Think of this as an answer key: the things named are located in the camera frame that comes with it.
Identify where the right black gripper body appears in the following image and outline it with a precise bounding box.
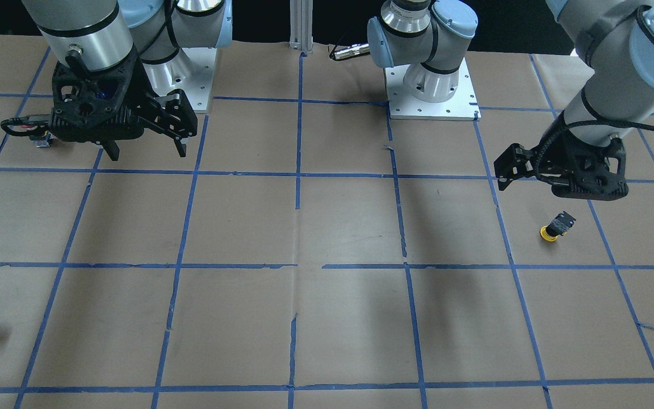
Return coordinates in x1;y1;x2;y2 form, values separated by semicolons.
49;47;155;143

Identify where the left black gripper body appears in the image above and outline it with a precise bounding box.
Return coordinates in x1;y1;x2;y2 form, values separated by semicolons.
550;137;629;201

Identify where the yellow push button switch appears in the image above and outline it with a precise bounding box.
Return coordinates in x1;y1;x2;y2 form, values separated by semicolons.
540;211;576;243

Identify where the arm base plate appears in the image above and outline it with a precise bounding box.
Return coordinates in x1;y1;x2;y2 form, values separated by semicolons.
384;58;482;121
144;48;219;113

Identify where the red push button switch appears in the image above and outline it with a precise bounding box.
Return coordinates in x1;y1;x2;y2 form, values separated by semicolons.
21;114;53;148

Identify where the aluminium frame post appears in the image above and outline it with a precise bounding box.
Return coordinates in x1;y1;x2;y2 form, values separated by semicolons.
289;0;313;54

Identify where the silver cable connector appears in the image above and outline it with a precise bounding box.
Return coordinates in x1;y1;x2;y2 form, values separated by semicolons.
329;43;370;61

